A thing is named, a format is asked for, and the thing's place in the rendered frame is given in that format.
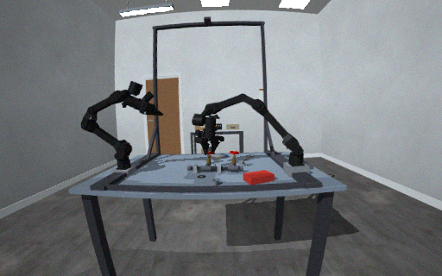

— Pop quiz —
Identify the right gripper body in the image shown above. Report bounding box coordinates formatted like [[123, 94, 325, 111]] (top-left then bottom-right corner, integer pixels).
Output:
[[133, 98, 149, 115]]

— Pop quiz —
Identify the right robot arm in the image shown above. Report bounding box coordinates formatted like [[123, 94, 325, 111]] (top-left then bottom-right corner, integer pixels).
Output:
[[81, 81, 154, 170]]

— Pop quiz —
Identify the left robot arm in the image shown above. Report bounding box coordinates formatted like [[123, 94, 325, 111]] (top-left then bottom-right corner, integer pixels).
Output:
[[192, 93, 304, 166]]

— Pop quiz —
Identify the red rectangular block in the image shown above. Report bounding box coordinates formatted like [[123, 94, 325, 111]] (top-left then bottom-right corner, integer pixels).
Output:
[[243, 170, 275, 185]]

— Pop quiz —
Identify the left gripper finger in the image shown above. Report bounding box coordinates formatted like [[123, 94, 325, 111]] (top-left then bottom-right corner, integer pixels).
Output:
[[210, 141, 220, 152], [200, 143, 210, 155]]

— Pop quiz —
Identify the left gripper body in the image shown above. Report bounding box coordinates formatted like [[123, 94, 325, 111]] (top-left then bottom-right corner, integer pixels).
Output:
[[194, 127, 224, 144]]

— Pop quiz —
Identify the grey metal frame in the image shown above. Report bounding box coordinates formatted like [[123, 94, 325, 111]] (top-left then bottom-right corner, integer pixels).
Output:
[[146, 21, 275, 160]]

